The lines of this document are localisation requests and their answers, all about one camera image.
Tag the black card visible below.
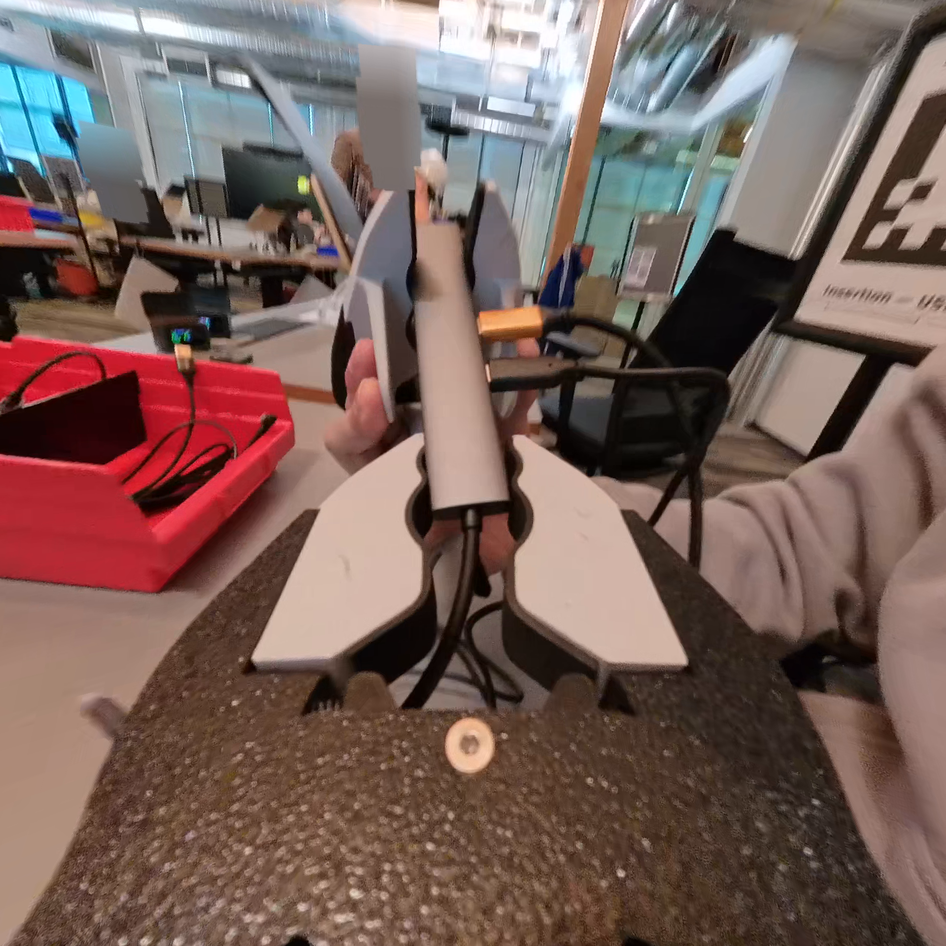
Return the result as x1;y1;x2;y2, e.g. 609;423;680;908
0;372;147;465

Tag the black monitor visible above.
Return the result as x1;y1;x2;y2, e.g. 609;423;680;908
222;146;313;220

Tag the person's right forearm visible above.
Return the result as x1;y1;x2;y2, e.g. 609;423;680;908
591;353;946;946

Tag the white sign with black pattern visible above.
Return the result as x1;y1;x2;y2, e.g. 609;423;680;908
769;3;946;463

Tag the black chair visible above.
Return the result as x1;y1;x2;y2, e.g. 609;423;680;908
538;228;798;572

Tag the black hub cable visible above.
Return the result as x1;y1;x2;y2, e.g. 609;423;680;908
401;505;490;712

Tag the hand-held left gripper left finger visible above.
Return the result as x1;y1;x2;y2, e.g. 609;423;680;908
250;435;439;684

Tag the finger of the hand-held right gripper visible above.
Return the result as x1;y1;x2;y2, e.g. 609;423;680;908
464;181;524;418
341;189;419;424

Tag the grey USB hub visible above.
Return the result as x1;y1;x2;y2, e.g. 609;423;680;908
408;216;512;516

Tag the black cable with gold plug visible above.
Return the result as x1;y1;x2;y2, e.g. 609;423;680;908
122;346;280;512

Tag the wooden pillar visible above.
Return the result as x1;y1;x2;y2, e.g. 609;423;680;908
543;0;631;297

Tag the person's right hand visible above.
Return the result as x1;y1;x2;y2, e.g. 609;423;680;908
324;336;426;475

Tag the thin black USB cable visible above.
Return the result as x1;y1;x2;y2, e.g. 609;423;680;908
488;357;592;394

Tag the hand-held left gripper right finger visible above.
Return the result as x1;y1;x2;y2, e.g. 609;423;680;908
503;435;690;692

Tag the red plastic bin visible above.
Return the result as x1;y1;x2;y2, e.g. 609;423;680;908
0;336;295;594

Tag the thick braided cable gold plug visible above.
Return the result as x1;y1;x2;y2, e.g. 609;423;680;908
476;306;651;348

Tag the black device with display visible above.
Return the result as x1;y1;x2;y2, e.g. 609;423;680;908
140;288;233;354

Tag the long wooden table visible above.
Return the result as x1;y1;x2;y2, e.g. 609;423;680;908
118;235;350;310

